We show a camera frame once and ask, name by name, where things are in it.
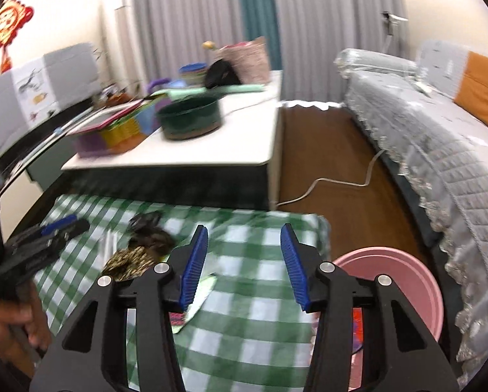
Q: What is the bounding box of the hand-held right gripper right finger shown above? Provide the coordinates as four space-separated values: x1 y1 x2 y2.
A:
280 223 460 392

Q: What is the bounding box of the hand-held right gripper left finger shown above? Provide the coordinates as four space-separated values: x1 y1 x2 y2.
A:
29 224 209 392

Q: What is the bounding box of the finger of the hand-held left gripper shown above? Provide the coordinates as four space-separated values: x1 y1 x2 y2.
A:
42 214 79 235
44 219 90 250

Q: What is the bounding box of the pale green printed leaflet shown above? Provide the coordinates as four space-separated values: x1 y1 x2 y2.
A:
169 275 219 334

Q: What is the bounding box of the leopard print ribbon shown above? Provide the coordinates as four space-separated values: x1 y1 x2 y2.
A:
102 229 177 282

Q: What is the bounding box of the black wrapper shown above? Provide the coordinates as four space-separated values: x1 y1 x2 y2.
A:
129 211 165 231

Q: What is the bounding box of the pink plastic bin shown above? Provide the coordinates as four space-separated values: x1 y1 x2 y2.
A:
333 247 445 392

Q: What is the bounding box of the person's left hand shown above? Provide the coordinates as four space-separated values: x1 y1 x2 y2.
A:
0 284 53 360

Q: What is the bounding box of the dark television cabinet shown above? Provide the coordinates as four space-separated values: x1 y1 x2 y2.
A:
0 147 77 229

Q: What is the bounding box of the green checked tablecloth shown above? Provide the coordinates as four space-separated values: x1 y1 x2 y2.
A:
34 194 332 392

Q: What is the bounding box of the black television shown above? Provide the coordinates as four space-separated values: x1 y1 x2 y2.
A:
0 98 102 188

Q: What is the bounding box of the colourful rectangular box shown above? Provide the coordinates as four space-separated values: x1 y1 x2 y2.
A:
66 98 167 159

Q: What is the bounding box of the brown teapot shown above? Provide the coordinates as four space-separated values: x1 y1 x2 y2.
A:
105 92 132 107

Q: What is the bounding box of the white coffee table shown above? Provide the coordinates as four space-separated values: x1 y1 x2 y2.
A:
61 69 284 211

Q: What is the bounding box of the grey printed television cover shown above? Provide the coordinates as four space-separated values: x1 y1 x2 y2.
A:
0 42 100 160

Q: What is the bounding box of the dark green round tin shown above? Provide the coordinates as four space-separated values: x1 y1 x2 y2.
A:
156 94 223 141

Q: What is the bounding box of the pale green rolled mat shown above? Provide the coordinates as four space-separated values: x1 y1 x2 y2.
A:
168 84 267 101

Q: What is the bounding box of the grey quilted sofa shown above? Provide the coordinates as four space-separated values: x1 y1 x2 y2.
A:
334 40 488 380

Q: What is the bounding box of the stack of coloured bowls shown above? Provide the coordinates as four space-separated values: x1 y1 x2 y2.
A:
179 62 209 87

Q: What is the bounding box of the black hat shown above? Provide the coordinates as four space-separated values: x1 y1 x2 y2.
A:
204 59 242 89

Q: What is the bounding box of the white standing air conditioner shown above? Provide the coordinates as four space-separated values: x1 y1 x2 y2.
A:
101 0 149 90

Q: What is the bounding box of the pink fabric basket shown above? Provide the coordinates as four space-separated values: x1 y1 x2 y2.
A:
213 36 272 86

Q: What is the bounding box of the grey curtain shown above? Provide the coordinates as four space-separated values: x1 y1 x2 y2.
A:
268 0 408 109
119 0 248 86

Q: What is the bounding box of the teal curtain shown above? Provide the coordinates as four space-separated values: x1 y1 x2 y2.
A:
235 0 282 72

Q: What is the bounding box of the orange cushion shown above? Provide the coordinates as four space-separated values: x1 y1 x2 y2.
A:
454 52 488 139

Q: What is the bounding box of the white floor lamp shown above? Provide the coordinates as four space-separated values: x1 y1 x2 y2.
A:
382 10 408 56

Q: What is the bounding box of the white power cable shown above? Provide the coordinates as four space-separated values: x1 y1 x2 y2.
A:
276 149 387 208

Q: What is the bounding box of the purple handled container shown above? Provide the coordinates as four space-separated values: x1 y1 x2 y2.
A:
147 77 171 94

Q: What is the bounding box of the red knot wall ornament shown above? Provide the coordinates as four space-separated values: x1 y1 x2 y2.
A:
0 0 36 73

